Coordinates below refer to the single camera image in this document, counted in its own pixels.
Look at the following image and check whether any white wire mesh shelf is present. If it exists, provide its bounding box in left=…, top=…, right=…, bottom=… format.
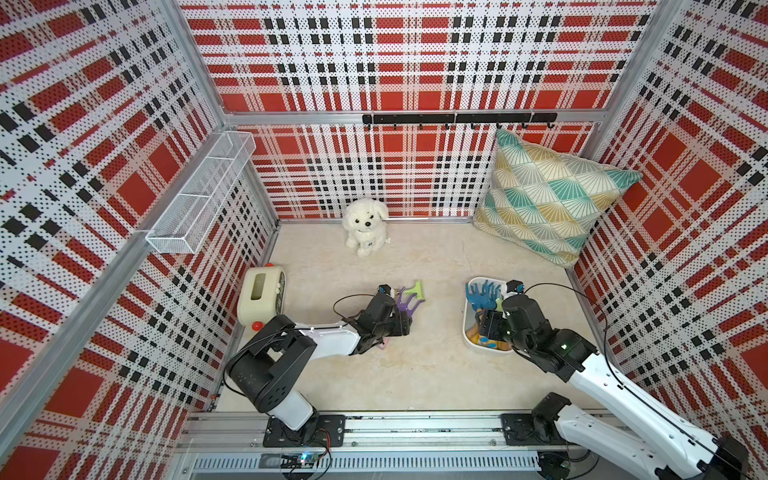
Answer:
left=146, top=131, right=255, bottom=254

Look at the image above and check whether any white plastic storage box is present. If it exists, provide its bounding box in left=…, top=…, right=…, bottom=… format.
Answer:
left=462, top=277, right=514, bottom=356

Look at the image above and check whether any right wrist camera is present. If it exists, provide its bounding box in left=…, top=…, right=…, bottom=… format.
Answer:
left=506, top=280, right=525, bottom=296

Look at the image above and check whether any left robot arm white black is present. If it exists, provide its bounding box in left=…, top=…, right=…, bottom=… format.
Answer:
left=224, top=285, right=414, bottom=433

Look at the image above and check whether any white plush dog toy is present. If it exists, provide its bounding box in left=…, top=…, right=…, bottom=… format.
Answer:
left=342, top=198, right=391, bottom=257

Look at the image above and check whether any black wall hook rail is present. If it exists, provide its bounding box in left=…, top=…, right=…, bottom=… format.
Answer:
left=362, top=112, right=558, bottom=126

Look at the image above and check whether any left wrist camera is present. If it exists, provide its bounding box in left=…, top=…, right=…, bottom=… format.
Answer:
left=378, top=284, right=397, bottom=297

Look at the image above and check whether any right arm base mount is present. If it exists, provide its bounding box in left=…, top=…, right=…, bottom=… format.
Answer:
left=500, top=392, right=572, bottom=447

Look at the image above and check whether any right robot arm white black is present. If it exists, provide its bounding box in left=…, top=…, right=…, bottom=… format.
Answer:
left=475, top=293, right=749, bottom=479

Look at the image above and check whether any purple rake pink handle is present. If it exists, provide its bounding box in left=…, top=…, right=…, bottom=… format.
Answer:
left=395, top=288, right=425, bottom=337

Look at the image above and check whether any cream retro toaster toy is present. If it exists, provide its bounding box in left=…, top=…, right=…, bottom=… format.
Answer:
left=237, top=264, right=287, bottom=332

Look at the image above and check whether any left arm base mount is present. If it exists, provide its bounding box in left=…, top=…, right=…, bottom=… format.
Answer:
left=262, top=412, right=347, bottom=448

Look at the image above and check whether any teal yellow patterned pillow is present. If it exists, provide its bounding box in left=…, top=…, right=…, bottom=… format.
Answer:
left=473, top=130, right=642, bottom=268

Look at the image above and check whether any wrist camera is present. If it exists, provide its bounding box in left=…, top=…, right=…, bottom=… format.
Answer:
left=506, top=280, right=525, bottom=296
left=378, top=284, right=397, bottom=297

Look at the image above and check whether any light green rake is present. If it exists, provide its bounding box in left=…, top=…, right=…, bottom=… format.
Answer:
left=398, top=280, right=425, bottom=301

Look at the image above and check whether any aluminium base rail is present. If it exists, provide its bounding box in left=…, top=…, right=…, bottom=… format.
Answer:
left=169, top=410, right=667, bottom=479

